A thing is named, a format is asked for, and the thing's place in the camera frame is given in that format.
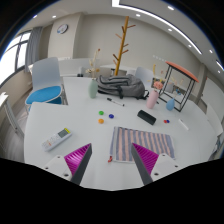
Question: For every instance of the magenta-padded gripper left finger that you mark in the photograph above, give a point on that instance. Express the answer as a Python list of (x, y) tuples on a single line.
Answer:
[(77, 159)]

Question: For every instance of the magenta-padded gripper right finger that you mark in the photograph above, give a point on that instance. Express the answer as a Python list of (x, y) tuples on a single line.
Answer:
[(146, 158)]

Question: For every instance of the striped towel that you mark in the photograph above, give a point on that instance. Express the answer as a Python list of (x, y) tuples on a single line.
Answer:
[(143, 141)]

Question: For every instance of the white remote control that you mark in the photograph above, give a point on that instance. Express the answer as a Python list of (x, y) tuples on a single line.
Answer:
[(56, 138)]

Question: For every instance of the black oblong case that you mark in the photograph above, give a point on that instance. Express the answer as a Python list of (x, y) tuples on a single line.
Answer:
[(146, 117)]

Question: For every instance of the orange round magnet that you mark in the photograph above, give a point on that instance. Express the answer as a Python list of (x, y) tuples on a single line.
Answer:
[(100, 121)]

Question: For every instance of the green round magnet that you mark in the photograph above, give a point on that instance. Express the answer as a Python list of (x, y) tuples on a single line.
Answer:
[(101, 112)]

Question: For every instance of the large blue round magnet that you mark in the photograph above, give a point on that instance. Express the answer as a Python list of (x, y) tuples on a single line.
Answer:
[(111, 116)]

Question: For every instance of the blue vase with stems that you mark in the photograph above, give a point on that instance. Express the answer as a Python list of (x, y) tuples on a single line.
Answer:
[(170, 105)]

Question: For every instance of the pink vase with flowers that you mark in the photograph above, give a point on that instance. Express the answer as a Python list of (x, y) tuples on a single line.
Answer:
[(152, 99)]

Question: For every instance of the black marker pen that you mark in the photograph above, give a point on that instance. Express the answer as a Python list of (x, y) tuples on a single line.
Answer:
[(115, 102)]

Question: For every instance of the green vase with dried flowers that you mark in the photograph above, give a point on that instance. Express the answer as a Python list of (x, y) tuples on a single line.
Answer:
[(93, 89)]

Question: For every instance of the white chair with blue cushion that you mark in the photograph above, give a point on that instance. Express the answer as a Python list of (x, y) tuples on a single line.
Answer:
[(45, 95)]

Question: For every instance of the grey backpack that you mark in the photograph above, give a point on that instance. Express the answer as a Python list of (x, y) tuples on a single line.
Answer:
[(125, 86)]

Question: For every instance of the plain white chair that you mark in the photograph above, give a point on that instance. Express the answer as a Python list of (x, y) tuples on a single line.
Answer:
[(144, 75)]

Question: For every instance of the black-framed orange-top side table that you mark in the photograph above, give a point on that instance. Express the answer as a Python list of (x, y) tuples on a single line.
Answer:
[(181, 70)]

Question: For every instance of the wooden coat rack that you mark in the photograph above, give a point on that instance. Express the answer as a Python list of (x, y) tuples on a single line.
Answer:
[(122, 43)]

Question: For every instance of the grey curtain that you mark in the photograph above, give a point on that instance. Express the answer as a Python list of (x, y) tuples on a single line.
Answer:
[(32, 50)]

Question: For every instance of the window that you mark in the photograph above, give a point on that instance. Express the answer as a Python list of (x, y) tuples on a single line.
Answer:
[(11, 56)]

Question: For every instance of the ceiling light strip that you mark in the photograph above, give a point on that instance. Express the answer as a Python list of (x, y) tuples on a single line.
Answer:
[(160, 20)]

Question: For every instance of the round ceiling spotlights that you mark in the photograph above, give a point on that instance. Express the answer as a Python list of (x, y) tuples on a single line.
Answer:
[(170, 7)]

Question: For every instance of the round wall clock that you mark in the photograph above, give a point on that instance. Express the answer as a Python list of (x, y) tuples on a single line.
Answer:
[(62, 28)]

